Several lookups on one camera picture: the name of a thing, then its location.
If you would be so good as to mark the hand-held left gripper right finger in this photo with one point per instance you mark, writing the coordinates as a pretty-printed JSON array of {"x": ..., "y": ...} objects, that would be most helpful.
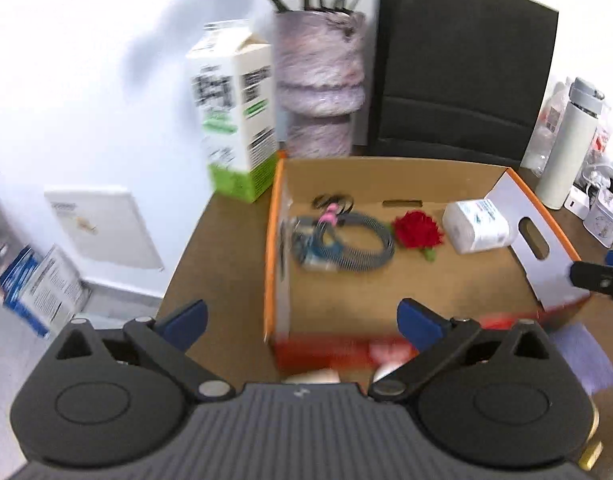
[{"x": 419, "y": 325}]

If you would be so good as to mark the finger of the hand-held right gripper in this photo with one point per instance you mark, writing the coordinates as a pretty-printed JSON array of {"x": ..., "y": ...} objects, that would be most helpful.
[{"x": 594, "y": 277}]

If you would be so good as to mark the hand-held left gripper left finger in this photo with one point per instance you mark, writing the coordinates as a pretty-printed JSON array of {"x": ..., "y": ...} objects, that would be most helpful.
[{"x": 186, "y": 322}]

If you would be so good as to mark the orange-edged cardboard box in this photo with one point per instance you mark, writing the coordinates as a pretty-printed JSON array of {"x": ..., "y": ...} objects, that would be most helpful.
[{"x": 411, "y": 285}]

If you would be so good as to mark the purple cloth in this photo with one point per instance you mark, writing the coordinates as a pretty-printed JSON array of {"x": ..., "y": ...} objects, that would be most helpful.
[{"x": 584, "y": 360}]

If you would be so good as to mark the white printed tin box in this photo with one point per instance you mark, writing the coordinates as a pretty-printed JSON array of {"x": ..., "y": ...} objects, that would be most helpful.
[{"x": 604, "y": 220}]

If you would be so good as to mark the wooden desk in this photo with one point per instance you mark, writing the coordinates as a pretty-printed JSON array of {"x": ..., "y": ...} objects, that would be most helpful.
[{"x": 221, "y": 260}]

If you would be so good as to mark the white charger cube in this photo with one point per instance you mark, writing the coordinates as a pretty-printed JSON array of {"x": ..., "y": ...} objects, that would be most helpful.
[{"x": 579, "y": 205}]

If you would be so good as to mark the red fabric rose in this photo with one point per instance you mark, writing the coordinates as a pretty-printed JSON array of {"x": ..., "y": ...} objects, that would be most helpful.
[{"x": 416, "y": 230}]

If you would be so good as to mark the white tissue pack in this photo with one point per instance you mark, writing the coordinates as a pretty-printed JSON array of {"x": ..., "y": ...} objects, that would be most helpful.
[{"x": 474, "y": 227}]

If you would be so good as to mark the white thermos bottle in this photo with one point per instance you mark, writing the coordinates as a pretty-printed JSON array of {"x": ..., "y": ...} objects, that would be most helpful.
[{"x": 566, "y": 160}]

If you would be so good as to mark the blue white cardboard box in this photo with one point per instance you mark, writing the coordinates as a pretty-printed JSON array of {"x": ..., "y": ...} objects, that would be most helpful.
[{"x": 41, "y": 290}]

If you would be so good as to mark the clear plastic bag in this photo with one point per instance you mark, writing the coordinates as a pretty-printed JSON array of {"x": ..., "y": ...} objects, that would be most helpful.
[{"x": 549, "y": 120}]

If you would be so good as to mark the white green milk carton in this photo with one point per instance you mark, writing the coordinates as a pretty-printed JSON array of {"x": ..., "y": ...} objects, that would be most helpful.
[{"x": 231, "y": 110}]

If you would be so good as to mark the black paper bag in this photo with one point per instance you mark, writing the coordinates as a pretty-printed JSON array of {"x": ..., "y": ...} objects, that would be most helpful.
[{"x": 461, "y": 70}]

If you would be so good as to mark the pink marbled ceramic vase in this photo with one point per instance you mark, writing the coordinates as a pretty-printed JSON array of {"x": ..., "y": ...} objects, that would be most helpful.
[{"x": 319, "y": 75}]

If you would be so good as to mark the white wall panel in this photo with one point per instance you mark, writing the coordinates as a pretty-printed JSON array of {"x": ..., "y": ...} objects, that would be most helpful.
[{"x": 101, "y": 230}]

